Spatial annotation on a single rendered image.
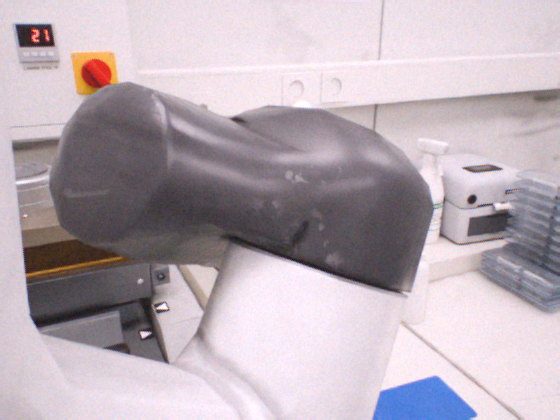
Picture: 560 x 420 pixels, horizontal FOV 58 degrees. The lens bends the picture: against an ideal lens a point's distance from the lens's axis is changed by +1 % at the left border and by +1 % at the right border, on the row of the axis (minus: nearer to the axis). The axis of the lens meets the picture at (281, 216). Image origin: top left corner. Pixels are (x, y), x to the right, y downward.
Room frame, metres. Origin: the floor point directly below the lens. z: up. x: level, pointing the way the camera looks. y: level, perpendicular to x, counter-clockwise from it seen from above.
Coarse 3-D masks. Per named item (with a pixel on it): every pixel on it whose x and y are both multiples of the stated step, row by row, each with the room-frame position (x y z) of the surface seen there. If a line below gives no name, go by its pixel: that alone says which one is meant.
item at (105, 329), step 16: (80, 320) 0.46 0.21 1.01; (96, 320) 0.46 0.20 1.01; (112, 320) 0.47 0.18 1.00; (144, 320) 0.52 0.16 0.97; (64, 336) 0.45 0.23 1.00; (80, 336) 0.45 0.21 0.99; (96, 336) 0.46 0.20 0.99; (112, 336) 0.47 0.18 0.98; (128, 336) 0.49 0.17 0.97; (144, 352) 0.46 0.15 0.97; (160, 352) 0.46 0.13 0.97
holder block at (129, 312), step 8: (120, 304) 0.52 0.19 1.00; (128, 304) 0.52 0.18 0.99; (136, 304) 0.52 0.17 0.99; (80, 312) 0.50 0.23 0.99; (88, 312) 0.50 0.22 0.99; (96, 312) 0.50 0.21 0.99; (104, 312) 0.50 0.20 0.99; (120, 312) 0.51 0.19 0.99; (128, 312) 0.51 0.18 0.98; (136, 312) 0.52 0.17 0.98; (40, 320) 0.48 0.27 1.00; (48, 320) 0.48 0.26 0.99; (56, 320) 0.48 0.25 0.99; (64, 320) 0.49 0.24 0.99; (128, 320) 0.51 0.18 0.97; (136, 320) 0.52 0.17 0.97
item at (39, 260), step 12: (72, 240) 0.56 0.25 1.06; (24, 252) 0.52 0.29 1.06; (36, 252) 0.52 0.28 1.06; (48, 252) 0.52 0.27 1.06; (60, 252) 0.52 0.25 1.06; (72, 252) 0.52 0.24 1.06; (84, 252) 0.52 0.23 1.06; (96, 252) 0.52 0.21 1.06; (108, 252) 0.52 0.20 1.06; (24, 264) 0.49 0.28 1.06; (36, 264) 0.49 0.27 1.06; (48, 264) 0.49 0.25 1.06; (60, 264) 0.49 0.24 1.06; (72, 264) 0.49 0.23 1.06; (84, 264) 0.50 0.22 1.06; (96, 264) 0.50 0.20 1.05; (36, 276) 0.48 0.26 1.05
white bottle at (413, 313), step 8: (424, 256) 0.86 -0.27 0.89; (424, 264) 0.85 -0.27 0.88; (424, 272) 0.85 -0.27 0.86; (416, 280) 0.84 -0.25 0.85; (424, 280) 0.85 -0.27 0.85; (416, 288) 0.84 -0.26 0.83; (424, 288) 0.85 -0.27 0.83; (408, 296) 0.85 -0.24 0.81; (416, 296) 0.84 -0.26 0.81; (424, 296) 0.85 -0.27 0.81; (408, 304) 0.85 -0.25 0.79; (416, 304) 0.84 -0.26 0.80; (424, 304) 0.85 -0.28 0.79; (408, 312) 0.85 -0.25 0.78; (416, 312) 0.84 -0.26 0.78; (408, 320) 0.85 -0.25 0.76; (416, 320) 0.84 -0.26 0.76
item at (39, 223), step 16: (16, 176) 0.53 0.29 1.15; (32, 176) 0.53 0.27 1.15; (48, 176) 0.54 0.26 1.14; (32, 192) 0.52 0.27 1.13; (48, 192) 0.54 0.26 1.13; (32, 208) 0.52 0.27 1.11; (48, 208) 0.53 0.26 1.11; (32, 224) 0.48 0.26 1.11; (48, 224) 0.48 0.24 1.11; (32, 240) 0.47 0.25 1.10; (48, 240) 0.48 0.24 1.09; (64, 240) 0.48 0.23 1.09
